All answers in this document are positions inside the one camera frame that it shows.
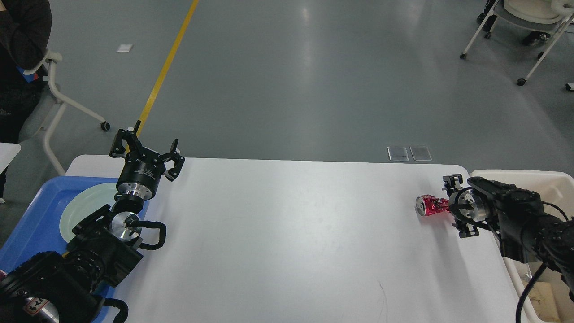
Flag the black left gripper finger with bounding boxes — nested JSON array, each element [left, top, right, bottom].
[[109, 120, 145, 162], [158, 138, 185, 182]]

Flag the crushed red soda can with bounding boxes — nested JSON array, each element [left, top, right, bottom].
[[415, 194, 450, 217]]

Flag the floor socket plate left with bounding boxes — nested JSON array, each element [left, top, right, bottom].
[[387, 146, 409, 162]]

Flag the person's feet under chair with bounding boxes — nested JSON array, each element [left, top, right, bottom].
[[476, 0, 551, 46]]

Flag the beige plastic bin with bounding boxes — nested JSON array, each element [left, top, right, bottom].
[[470, 170, 574, 323]]

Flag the white office chair left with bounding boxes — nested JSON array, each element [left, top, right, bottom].
[[18, 49, 110, 175]]

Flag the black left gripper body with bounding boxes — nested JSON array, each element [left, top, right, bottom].
[[116, 159, 166, 200]]

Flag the green plate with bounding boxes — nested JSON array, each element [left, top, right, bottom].
[[59, 183, 117, 243]]

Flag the floor socket plate right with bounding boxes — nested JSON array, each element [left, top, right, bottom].
[[409, 146, 433, 162]]

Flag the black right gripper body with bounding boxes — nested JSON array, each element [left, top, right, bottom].
[[448, 188, 489, 222]]

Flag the white paper on floor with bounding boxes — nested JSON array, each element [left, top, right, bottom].
[[116, 44, 134, 53]]

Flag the white office chair right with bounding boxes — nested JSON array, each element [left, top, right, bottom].
[[460, 0, 574, 86]]

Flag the white office chair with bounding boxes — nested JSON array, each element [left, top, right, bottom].
[[18, 49, 110, 175], [460, 0, 574, 86]]

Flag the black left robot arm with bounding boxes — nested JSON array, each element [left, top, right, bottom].
[[1, 121, 185, 323]]

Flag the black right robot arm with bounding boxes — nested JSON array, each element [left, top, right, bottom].
[[443, 174, 574, 323]]

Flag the blue plastic tray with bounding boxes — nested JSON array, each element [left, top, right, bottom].
[[0, 176, 151, 323]]

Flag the person in dark clothes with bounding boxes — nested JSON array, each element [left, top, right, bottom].
[[0, 0, 52, 198]]

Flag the floor socket plate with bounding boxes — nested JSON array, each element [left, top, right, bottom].
[[409, 146, 433, 162], [387, 146, 409, 162]]

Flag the brown paper bag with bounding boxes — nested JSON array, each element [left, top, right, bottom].
[[528, 282, 561, 323]]

